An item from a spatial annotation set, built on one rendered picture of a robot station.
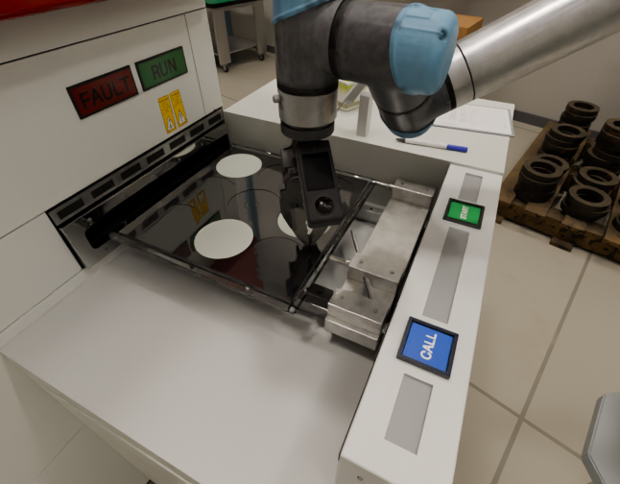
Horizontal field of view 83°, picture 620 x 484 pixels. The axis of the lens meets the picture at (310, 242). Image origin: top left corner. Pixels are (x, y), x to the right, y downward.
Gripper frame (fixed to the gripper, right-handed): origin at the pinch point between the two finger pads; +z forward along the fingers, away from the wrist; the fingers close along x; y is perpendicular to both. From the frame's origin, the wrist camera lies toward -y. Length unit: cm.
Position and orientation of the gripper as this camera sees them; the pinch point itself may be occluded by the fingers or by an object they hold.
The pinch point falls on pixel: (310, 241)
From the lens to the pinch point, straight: 57.9
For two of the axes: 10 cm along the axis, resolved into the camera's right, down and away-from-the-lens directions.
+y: -1.5, -6.8, 7.2
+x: -9.9, 1.0, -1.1
